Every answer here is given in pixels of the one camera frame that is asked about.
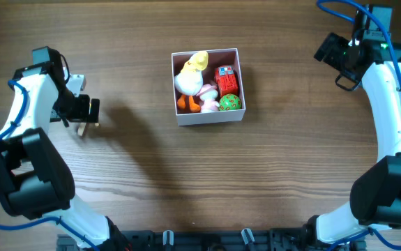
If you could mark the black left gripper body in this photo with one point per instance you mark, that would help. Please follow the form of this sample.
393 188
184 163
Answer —
93 110

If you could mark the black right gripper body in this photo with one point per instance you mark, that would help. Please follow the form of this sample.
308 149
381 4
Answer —
328 47

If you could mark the yellow wooden rattle drum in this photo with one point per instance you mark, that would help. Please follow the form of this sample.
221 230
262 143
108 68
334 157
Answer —
83 128

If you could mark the white plush duck yellow hat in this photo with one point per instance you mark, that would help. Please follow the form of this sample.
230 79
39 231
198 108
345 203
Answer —
190 81

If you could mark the red toy fire truck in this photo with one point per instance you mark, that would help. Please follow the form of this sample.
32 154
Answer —
226 80

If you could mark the green numbered ball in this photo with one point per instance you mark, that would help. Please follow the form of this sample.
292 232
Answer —
230 102

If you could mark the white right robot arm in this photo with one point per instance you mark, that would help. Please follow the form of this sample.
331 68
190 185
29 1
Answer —
373 63

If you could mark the pink cardboard box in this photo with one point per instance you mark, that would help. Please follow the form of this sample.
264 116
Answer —
217 58

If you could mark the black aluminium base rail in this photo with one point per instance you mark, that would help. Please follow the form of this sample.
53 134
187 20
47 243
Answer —
289 239

